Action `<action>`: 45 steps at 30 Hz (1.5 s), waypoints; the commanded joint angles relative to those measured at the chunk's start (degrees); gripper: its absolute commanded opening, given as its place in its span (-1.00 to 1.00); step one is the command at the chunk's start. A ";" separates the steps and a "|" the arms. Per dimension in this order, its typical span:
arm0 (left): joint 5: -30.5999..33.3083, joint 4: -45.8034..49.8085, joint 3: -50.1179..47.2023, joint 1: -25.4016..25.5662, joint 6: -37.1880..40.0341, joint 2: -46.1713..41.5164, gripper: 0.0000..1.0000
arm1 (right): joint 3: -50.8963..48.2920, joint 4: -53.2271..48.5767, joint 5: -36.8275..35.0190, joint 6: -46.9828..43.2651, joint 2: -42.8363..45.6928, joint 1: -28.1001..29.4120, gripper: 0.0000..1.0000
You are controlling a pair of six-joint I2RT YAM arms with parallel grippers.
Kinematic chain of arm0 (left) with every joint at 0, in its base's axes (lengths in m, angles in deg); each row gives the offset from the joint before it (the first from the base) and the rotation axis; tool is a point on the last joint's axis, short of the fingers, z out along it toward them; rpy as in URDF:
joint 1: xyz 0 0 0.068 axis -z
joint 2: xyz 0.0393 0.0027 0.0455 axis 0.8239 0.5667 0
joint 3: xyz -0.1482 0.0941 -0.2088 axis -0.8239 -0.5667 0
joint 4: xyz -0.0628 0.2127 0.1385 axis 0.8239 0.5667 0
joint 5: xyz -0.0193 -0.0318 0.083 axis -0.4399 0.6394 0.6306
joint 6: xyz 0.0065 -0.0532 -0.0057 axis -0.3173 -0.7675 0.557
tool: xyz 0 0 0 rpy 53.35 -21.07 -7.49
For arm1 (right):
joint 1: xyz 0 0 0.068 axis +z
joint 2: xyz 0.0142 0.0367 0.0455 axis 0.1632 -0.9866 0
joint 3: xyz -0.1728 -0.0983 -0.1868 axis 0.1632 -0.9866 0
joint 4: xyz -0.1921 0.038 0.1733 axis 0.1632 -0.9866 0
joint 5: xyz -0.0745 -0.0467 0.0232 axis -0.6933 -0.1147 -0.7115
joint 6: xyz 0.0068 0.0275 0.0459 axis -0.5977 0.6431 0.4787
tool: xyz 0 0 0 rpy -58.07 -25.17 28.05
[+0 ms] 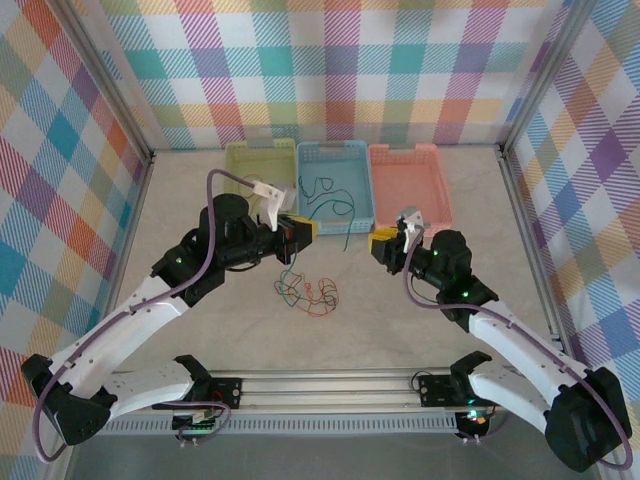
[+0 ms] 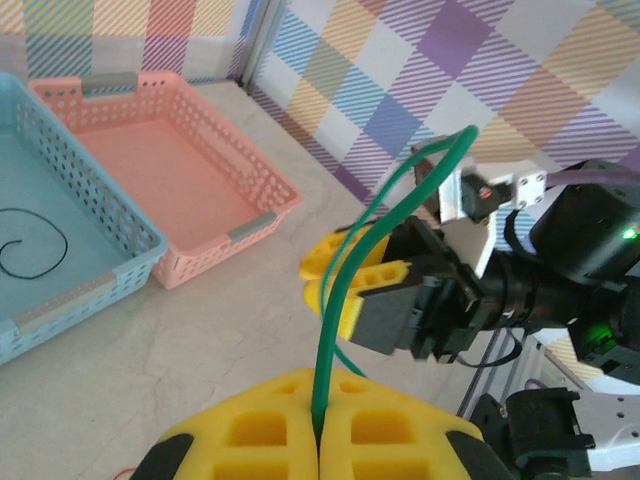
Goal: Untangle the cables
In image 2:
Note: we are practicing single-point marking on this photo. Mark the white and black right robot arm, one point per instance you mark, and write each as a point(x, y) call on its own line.
point(615, 430)

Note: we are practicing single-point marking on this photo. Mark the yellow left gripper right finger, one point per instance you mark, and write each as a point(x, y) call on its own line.
point(400, 440)

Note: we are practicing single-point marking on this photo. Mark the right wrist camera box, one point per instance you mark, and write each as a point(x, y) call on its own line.
point(452, 200)

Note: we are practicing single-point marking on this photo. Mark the light blue plastic basket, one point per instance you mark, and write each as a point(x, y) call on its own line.
point(60, 200)

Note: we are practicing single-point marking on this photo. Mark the aluminium right side rail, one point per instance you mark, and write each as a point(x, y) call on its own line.
point(480, 370)

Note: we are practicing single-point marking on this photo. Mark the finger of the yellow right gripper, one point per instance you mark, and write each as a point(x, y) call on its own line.
point(385, 315)
point(317, 260)

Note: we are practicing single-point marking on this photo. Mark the salmon pink plastic basket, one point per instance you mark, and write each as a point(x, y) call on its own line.
point(165, 185)

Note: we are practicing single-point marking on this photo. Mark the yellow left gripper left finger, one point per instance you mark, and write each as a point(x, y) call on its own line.
point(250, 440)

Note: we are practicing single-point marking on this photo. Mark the aluminium right corner post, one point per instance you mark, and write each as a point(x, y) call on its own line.
point(255, 45)

